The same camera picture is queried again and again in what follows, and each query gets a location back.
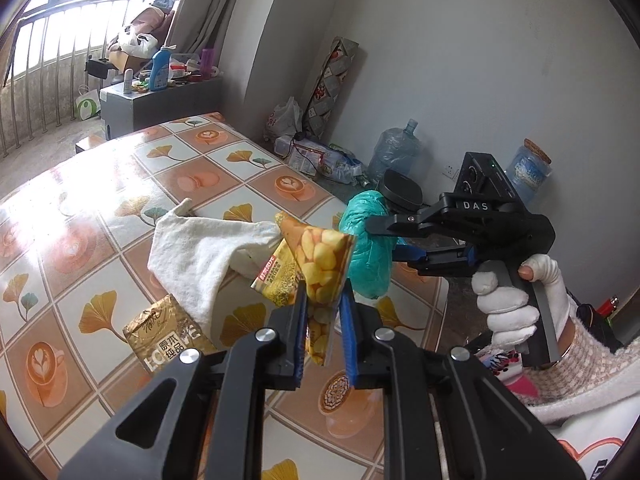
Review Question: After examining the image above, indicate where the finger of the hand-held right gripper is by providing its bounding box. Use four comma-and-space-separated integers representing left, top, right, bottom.
392, 244, 476, 277
365, 210, 444, 239

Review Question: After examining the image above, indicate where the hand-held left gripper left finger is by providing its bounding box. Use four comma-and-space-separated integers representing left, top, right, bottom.
57, 280, 310, 480

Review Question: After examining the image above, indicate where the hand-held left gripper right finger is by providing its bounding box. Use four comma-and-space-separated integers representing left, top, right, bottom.
339, 292, 586, 480

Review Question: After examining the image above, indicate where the green plastic bag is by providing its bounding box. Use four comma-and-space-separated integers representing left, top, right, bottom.
339, 190, 402, 302

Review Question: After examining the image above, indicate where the yellow snack bag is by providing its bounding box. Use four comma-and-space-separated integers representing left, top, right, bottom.
250, 211, 357, 367

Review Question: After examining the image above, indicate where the white wipe cloth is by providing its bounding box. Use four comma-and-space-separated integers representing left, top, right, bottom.
148, 198, 284, 327

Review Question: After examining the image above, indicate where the person's right forearm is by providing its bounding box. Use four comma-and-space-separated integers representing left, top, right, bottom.
520, 305, 637, 427

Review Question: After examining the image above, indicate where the person's right hand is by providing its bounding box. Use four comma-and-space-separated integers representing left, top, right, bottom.
472, 254, 574, 356

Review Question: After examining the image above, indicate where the blue capped water bottle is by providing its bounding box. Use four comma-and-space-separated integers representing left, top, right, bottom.
505, 139, 554, 206

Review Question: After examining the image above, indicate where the blue water jug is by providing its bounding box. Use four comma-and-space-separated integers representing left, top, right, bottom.
367, 119, 422, 187

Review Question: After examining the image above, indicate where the pile of packets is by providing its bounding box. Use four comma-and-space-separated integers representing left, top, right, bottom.
287, 137, 372, 187

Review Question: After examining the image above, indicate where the gold coffee packet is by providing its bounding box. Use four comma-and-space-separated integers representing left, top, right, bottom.
122, 294, 219, 377

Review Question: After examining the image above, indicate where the tall printed box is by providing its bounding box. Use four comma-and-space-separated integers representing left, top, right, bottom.
305, 36, 362, 139

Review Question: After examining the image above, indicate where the white shopping bag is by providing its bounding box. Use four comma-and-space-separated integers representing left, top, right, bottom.
265, 97, 304, 144

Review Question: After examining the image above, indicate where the tile patterned tablecloth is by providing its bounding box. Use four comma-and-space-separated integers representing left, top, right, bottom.
0, 112, 451, 480

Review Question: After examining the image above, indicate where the person's white printed top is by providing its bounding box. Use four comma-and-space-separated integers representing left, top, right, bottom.
545, 420, 632, 480

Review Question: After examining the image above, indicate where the grey cabinet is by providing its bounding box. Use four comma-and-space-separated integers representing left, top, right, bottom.
100, 77, 224, 139

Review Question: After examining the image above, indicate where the blue detergent bottle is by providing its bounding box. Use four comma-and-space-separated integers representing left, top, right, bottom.
149, 46, 174, 91

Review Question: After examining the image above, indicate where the beige curtain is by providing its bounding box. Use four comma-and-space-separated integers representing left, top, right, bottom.
165, 0, 252, 57

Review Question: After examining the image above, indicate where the white paper bag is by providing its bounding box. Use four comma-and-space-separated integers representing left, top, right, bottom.
75, 85, 104, 121

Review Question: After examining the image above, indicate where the cardboard box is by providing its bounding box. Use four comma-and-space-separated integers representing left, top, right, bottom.
107, 47, 151, 72

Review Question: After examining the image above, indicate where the white plastic bag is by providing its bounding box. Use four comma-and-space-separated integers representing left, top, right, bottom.
117, 27, 162, 59

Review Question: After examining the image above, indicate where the metal balcony railing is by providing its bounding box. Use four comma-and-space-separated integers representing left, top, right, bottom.
0, 0, 157, 157

